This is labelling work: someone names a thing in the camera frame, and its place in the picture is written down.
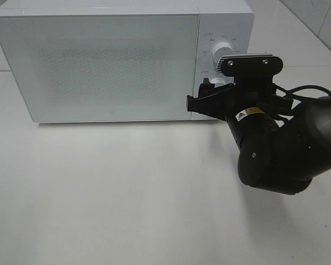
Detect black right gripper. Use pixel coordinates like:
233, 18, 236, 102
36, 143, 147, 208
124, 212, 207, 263
186, 78, 292, 155

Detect white timer knob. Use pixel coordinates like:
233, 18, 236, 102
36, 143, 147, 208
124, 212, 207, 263
210, 77, 225, 85

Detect white microwave door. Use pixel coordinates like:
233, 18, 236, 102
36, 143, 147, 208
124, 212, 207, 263
0, 15, 198, 123

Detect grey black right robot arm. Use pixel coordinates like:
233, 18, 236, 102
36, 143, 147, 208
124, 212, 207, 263
186, 78, 331, 195

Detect white upper power knob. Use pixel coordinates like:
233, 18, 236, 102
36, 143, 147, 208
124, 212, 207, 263
210, 40, 234, 66

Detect white microwave oven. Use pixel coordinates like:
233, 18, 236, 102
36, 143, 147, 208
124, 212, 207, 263
0, 1, 254, 122

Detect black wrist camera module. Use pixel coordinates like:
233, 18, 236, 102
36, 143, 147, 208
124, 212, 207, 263
216, 54, 284, 83

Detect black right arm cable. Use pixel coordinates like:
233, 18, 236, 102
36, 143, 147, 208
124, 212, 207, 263
273, 84, 331, 122

